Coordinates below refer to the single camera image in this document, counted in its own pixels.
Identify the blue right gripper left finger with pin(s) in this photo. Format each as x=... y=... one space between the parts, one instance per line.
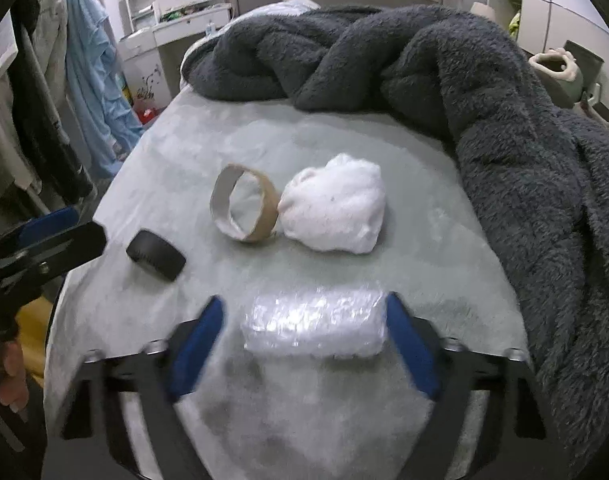
x=190 y=346

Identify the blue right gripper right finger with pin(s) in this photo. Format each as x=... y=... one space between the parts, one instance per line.
x=418 y=344

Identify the clear plastic wrap bundle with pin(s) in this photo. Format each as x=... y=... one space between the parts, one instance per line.
x=341 y=322

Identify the white fluffy cloth ball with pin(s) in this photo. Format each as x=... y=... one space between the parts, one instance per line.
x=340 y=206

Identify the person's left hand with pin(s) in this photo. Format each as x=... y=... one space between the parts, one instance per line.
x=14 y=392

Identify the yellow curtain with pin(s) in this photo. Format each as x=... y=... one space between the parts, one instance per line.
x=33 y=321

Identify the black tape roll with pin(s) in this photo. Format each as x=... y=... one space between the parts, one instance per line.
x=156 y=254

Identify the black hanging garment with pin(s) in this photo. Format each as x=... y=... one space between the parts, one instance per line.
x=42 y=139

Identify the cardboard tape roll core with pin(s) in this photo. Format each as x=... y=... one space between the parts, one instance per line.
x=243 y=204

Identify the dark grey fleece blanket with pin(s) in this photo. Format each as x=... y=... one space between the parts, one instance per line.
x=537 y=175

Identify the white hanging garment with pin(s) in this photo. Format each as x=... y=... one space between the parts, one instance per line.
x=48 y=34

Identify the white dressing table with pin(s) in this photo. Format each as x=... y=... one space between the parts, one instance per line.
x=161 y=30

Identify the green cat bed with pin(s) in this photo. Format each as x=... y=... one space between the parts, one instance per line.
x=560 y=74

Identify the bedside lamp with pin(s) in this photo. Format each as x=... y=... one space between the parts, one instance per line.
x=482 y=9

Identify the white wardrobe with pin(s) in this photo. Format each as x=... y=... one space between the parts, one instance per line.
x=547 y=24

